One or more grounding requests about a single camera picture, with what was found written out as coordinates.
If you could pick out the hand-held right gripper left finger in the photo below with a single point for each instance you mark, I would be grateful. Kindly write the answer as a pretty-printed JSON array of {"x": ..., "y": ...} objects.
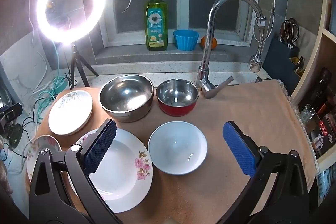
[{"x": 101, "y": 145}]

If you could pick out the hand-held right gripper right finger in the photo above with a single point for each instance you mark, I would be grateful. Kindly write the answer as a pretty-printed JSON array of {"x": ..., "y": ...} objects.
[{"x": 240, "y": 150}]

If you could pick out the pink flower deep plate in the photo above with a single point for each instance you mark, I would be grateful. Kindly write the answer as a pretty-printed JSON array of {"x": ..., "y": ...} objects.
[{"x": 123, "y": 174}]

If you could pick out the leaf print white plate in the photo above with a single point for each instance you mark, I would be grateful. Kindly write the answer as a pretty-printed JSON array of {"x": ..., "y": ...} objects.
[{"x": 68, "y": 119}]

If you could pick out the large steel bowl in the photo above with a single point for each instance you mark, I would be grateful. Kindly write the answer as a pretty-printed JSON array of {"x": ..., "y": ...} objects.
[{"x": 126, "y": 100}]

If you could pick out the white ceramic bowl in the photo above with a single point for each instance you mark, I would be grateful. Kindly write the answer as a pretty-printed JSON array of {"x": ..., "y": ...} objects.
[{"x": 178, "y": 145}]

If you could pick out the small floral plate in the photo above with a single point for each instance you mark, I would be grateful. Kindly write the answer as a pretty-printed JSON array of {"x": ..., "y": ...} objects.
[{"x": 36, "y": 145}]

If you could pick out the red steel bowl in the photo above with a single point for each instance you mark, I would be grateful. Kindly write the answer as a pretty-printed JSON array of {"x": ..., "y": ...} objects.
[{"x": 173, "y": 109}]

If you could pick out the orange cloth mat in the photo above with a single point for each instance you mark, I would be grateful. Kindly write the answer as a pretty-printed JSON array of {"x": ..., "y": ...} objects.
[{"x": 236, "y": 108}]

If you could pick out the clear drinking glasses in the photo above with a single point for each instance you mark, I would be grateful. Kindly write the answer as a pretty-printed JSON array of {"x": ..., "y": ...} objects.
[{"x": 307, "y": 112}]

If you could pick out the dark box with red print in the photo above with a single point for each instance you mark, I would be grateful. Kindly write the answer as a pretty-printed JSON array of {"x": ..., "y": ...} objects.
[{"x": 323, "y": 134}]

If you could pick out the black lid holder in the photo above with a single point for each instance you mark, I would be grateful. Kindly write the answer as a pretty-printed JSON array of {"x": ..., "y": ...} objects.
[{"x": 10, "y": 111}]

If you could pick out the dark knife block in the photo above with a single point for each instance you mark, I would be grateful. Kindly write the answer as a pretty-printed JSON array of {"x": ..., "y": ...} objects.
[{"x": 278, "y": 61}]

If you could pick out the chrome kitchen faucet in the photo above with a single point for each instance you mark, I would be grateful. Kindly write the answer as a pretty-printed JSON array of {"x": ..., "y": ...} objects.
[{"x": 207, "y": 56}]

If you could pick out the wooden shelf unit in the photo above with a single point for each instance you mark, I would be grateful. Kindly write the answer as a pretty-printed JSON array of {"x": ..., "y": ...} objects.
[{"x": 309, "y": 77}]

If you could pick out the dark bottle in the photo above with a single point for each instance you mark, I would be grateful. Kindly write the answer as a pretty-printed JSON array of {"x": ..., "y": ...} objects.
[{"x": 321, "y": 87}]

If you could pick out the steel pot lid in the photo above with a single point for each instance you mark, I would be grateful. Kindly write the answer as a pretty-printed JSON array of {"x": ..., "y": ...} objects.
[{"x": 4, "y": 98}]

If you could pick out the orange fruit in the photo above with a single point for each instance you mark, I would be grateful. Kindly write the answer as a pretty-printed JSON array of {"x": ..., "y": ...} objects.
[{"x": 214, "y": 43}]

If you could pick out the blue ribbed cup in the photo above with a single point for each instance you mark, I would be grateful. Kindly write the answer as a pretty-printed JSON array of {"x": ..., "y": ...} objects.
[{"x": 185, "y": 40}]

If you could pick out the green dish soap bottle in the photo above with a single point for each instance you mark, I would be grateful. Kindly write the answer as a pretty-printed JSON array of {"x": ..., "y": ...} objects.
[{"x": 156, "y": 29}]

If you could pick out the black kitchen scissors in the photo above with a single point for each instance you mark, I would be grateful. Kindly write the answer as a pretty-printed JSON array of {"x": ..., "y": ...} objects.
[{"x": 288, "y": 29}]

